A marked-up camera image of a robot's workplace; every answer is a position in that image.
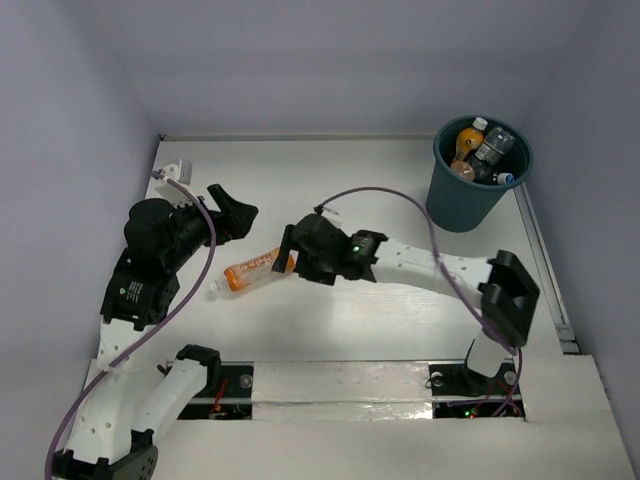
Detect clear orange-label bottle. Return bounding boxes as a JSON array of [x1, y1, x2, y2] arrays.
[[209, 247, 295, 299]]

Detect small orange juice bottle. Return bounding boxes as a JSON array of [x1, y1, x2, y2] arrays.
[[450, 160, 475, 182]]

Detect tall orange blue-label bottle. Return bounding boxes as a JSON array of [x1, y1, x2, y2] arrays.
[[454, 117, 488, 161]]

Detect crushed clear plastic bottle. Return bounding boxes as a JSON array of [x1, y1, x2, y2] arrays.
[[492, 172, 515, 185]]

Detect small clear dark-label bottle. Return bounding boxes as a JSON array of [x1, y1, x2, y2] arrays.
[[469, 127, 515, 176]]

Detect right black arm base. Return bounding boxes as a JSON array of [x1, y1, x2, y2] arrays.
[[420, 336, 525, 419]]

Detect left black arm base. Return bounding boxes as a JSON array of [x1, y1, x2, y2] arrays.
[[178, 363, 254, 420]]

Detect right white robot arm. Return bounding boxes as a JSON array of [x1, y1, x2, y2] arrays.
[[272, 213, 540, 392]]

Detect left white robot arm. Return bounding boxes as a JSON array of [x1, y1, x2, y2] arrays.
[[44, 180, 258, 479]]

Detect dark teal plastic bin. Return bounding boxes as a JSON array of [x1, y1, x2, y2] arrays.
[[426, 115, 534, 233]]

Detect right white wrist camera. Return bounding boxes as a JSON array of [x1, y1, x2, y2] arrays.
[[314, 205, 343, 228]]

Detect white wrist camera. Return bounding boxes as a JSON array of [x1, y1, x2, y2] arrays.
[[314, 205, 343, 228], [152, 158, 193, 207]]

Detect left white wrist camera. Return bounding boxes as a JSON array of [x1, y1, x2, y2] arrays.
[[152, 158, 193, 207]]

